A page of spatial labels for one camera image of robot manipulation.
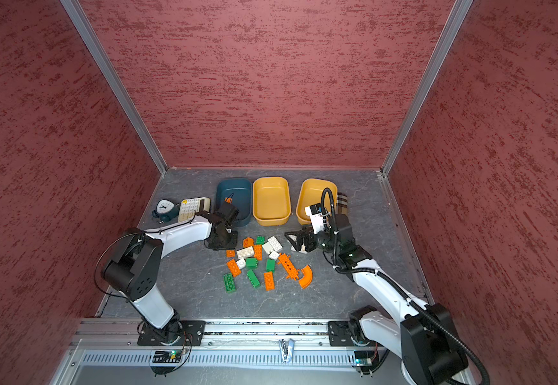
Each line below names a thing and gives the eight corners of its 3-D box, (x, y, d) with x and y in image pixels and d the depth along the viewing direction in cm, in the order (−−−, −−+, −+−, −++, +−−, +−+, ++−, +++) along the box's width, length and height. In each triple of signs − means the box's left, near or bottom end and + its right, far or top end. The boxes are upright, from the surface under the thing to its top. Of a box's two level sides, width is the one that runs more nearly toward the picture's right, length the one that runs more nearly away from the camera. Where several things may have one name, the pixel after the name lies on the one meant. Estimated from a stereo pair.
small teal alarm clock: (154, 224, 101) (149, 219, 98) (162, 204, 108) (158, 199, 105) (174, 224, 101) (170, 219, 98) (181, 204, 108) (178, 199, 105)
